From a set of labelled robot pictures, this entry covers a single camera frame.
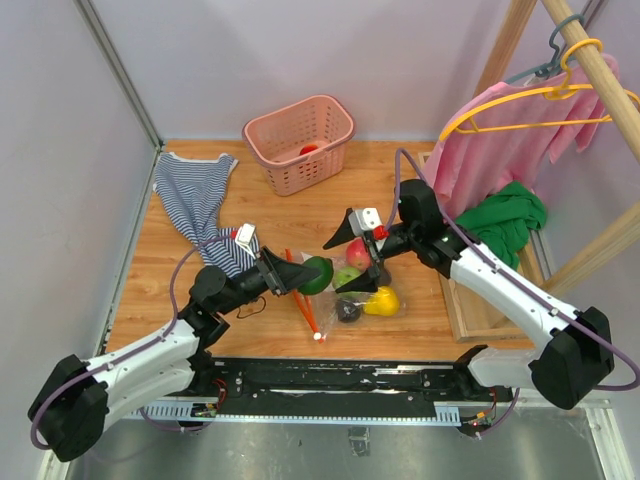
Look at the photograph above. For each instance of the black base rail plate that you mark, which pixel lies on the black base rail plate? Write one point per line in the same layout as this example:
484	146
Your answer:
337	388

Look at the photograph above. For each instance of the yellow clothes hanger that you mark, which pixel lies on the yellow clothes hanger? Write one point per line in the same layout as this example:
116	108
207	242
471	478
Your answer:
537	98

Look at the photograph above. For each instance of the green tank top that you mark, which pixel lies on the green tank top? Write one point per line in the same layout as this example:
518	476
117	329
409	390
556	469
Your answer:
504	220

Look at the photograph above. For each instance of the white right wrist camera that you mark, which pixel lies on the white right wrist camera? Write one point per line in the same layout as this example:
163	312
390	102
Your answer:
366	223

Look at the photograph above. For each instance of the fake yellow lemon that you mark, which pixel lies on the fake yellow lemon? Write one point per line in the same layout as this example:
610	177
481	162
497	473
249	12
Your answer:
384	302

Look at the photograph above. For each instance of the pink plastic basket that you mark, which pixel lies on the pink plastic basket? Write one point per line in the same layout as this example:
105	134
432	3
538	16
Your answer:
276	138

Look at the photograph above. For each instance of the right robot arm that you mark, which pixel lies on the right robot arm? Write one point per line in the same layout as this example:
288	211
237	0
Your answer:
570	356

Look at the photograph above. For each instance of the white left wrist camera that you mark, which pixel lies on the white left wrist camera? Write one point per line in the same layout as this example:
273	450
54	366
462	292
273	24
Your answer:
243	237

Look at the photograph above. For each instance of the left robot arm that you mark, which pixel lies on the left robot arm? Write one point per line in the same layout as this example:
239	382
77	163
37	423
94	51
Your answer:
81	399

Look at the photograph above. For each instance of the clear zip top bag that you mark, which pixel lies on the clear zip top bag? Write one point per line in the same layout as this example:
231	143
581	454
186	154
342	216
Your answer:
319	310

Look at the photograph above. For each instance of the fake red-yellow mango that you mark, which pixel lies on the fake red-yellow mango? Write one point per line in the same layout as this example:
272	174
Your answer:
306	149

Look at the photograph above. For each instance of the blue white striped shirt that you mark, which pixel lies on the blue white striped shirt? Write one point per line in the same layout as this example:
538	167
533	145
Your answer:
192	193

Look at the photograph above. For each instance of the fake dark purple fruit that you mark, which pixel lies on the fake dark purple fruit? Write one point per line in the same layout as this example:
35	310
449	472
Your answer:
347	311

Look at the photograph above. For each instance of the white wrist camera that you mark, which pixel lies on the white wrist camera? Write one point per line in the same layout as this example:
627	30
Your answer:
243	237
366	223

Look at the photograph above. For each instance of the pink shirt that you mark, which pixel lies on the pink shirt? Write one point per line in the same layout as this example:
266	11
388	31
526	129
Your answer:
465	169

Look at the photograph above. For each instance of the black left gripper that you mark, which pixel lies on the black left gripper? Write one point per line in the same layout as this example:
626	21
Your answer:
291	276

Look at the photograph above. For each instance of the fake green lime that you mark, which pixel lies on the fake green lime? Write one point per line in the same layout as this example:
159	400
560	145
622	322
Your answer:
344	275

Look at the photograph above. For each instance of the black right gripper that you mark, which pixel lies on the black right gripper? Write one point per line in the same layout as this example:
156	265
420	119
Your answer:
366	281

